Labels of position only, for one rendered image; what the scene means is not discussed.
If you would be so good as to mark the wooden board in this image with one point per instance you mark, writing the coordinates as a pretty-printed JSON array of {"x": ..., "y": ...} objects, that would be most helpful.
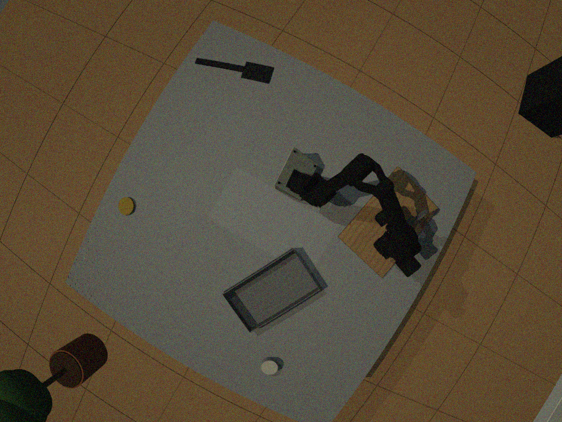
[{"x": 363, "y": 231}]

